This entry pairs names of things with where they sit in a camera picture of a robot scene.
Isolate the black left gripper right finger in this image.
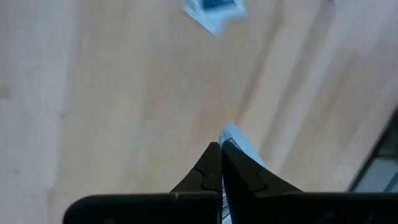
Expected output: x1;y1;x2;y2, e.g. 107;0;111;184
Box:
221;141;398;224

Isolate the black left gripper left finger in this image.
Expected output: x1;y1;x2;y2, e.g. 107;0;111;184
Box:
63;141;223;224

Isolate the white packet with grey print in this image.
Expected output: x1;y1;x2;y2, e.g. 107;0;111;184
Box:
182;0;249;36
218;121;267;224

